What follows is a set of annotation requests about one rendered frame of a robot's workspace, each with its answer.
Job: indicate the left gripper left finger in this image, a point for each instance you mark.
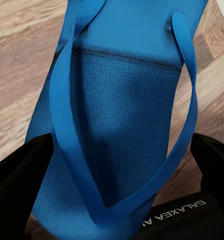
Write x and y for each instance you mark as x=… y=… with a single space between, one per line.
x=21 y=176

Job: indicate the sandal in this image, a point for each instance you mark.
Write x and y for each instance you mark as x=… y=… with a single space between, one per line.
x=107 y=102

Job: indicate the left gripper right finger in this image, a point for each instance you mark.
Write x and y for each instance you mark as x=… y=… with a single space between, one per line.
x=209 y=156

